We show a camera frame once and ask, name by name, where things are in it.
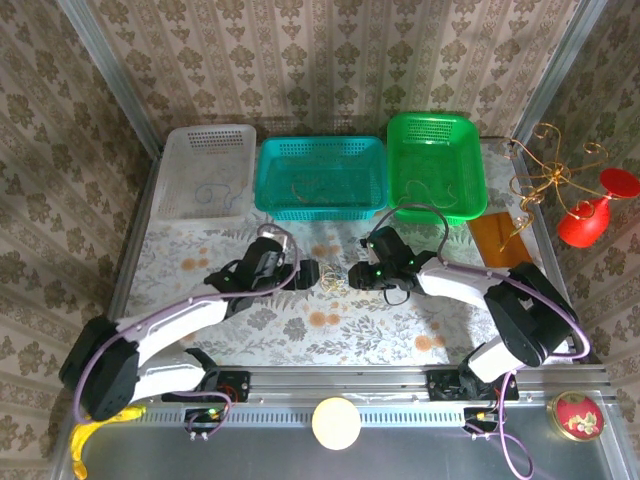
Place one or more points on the red plastic goblet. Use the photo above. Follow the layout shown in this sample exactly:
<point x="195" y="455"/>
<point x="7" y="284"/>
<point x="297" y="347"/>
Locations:
<point x="582" y="225"/>

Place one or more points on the aluminium mounting rail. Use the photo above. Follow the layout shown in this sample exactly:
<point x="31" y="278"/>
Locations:
<point x="340" y="380"/>

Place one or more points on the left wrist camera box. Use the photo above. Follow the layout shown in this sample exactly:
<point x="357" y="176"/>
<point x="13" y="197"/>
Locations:
<point x="272" y="232"/>

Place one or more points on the orange wooden board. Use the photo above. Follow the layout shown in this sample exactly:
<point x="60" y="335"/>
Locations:
<point x="495" y="240"/>

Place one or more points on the white plastic basket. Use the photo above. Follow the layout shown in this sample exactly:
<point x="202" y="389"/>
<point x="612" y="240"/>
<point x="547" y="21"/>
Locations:
<point x="200" y="165"/>

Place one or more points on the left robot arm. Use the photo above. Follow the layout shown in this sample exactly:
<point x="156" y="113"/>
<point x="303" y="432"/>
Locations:
<point x="165" y="325"/>

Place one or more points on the green plastic basket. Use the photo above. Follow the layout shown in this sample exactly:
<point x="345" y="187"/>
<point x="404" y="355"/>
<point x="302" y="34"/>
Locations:
<point x="432" y="160"/>

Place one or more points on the red round tin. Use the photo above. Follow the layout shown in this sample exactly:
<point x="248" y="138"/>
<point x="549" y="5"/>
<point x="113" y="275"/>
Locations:
<point x="575" y="416"/>

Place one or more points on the teal plastic basket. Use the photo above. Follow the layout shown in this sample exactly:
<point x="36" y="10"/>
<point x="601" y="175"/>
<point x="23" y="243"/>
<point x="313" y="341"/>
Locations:
<point x="320" y="160"/>

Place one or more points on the yellow banana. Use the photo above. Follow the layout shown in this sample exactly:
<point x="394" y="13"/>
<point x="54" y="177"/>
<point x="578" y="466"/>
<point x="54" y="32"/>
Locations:
<point x="77" y="445"/>

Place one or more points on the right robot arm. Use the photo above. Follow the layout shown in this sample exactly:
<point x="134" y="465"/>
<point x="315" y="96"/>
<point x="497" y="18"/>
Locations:
<point x="460" y="282"/>

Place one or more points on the aluminium frame post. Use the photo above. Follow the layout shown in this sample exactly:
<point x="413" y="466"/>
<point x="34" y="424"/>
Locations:
<point x="560" y="65"/>
<point x="107" y="65"/>

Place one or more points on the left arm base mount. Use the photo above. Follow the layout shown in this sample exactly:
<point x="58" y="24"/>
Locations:
<point x="235" y="387"/>

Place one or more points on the small black connector board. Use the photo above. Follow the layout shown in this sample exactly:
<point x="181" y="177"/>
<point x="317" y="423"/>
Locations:
<point x="480" y="417"/>
<point x="202" y="417"/>

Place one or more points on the cream round ball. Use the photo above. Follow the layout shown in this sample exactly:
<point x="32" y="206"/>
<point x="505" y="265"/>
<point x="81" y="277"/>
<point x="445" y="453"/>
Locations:
<point x="336" y="424"/>

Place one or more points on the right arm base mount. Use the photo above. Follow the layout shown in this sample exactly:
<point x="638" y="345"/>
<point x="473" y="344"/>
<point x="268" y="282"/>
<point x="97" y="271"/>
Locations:
<point x="440" y="385"/>

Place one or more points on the floral table mat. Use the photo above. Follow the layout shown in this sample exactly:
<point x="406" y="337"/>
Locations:
<point x="350" y="335"/>

